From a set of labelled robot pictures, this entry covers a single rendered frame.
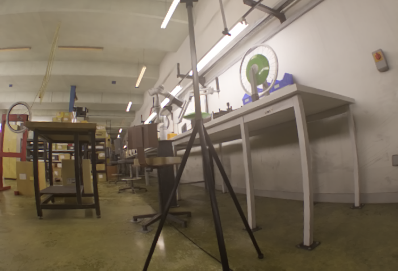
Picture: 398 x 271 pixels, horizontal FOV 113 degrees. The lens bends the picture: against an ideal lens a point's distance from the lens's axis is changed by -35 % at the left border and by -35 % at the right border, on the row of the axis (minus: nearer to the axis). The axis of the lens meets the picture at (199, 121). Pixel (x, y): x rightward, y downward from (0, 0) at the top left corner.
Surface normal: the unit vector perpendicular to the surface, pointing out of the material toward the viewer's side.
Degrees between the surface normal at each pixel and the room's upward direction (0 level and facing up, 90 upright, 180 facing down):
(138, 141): 93
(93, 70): 90
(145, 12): 90
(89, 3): 90
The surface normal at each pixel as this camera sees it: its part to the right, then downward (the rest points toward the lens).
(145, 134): -0.28, -0.16
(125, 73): 0.42, -0.21
